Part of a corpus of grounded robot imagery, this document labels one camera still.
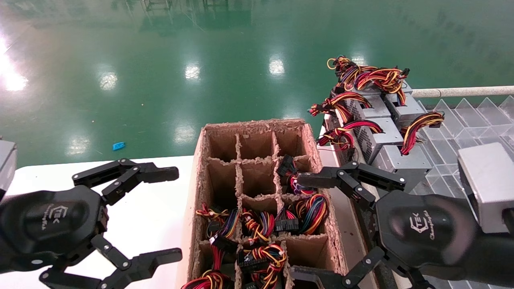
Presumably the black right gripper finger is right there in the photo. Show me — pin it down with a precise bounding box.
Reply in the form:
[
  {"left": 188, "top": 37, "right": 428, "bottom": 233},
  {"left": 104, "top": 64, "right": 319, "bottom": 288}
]
[{"left": 289, "top": 246, "right": 436, "bottom": 289}]

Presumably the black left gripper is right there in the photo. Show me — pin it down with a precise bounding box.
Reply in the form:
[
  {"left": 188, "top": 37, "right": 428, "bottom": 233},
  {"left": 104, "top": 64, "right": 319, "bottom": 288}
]
[{"left": 0, "top": 158, "right": 179, "bottom": 273}]

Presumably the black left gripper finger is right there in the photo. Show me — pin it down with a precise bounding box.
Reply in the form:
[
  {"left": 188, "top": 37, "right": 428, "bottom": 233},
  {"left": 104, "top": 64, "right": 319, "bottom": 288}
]
[{"left": 39, "top": 235, "right": 183, "bottom": 289}]

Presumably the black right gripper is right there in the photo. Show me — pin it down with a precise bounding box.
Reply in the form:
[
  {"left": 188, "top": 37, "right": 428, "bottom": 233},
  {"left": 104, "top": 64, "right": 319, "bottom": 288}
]
[{"left": 296, "top": 161, "right": 488, "bottom": 277}]

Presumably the grey power supply with wires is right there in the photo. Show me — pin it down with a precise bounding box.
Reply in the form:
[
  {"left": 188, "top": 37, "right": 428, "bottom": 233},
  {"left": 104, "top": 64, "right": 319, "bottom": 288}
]
[
  {"left": 196, "top": 203, "right": 240, "bottom": 253},
  {"left": 237, "top": 243, "right": 288, "bottom": 289},
  {"left": 308, "top": 92, "right": 392, "bottom": 123},
  {"left": 241, "top": 209, "right": 275, "bottom": 243},
  {"left": 276, "top": 155, "right": 318, "bottom": 197},
  {"left": 181, "top": 245, "right": 235, "bottom": 289},
  {"left": 275, "top": 194, "right": 330, "bottom": 235},
  {"left": 353, "top": 66, "right": 414, "bottom": 106},
  {"left": 326, "top": 55, "right": 364, "bottom": 93},
  {"left": 383, "top": 92, "right": 428, "bottom": 129},
  {"left": 316, "top": 118, "right": 404, "bottom": 164},
  {"left": 371, "top": 112, "right": 445, "bottom": 193}
]

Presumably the cardboard divider box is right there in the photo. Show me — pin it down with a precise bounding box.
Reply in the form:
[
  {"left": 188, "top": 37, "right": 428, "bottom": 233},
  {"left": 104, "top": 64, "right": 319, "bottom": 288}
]
[{"left": 179, "top": 119, "right": 349, "bottom": 289}]

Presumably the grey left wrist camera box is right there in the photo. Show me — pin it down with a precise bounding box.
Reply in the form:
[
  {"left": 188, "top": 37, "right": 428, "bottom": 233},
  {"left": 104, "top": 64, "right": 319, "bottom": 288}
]
[{"left": 0, "top": 140, "right": 17, "bottom": 197}]

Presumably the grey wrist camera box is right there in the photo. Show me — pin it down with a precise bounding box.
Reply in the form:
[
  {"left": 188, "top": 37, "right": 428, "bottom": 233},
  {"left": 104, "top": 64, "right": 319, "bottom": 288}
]
[
  {"left": 0, "top": 140, "right": 17, "bottom": 197},
  {"left": 458, "top": 142, "right": 514, "bottom": 234}
]

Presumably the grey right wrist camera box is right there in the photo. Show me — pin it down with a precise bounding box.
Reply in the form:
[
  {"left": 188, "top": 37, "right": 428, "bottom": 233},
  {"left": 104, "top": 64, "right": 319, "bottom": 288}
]
[{"left": 458, "top": 142, "right": 514, "bottom": 234}]

